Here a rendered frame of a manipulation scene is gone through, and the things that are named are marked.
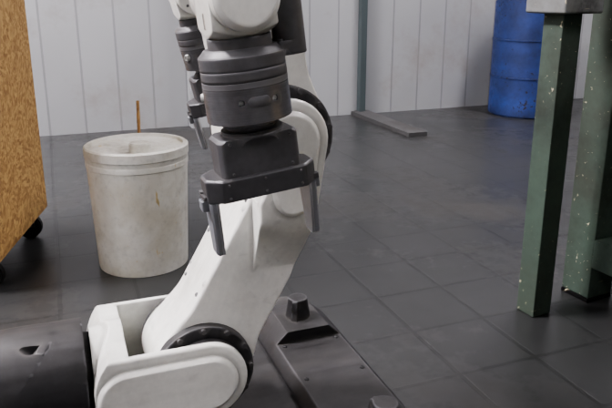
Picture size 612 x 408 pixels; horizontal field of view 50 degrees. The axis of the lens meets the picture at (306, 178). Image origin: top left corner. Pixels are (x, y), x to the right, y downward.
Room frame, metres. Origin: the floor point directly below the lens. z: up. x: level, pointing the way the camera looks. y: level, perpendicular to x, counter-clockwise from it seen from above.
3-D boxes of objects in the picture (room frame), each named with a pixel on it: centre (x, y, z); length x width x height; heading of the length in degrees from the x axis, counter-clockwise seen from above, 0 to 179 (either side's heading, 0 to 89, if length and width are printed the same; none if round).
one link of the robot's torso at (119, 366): (0.87, 0.21, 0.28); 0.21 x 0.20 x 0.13; 111
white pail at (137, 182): (1.91, 0.50, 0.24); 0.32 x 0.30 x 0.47; 21
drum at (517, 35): (4.48, -1.50, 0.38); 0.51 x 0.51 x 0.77
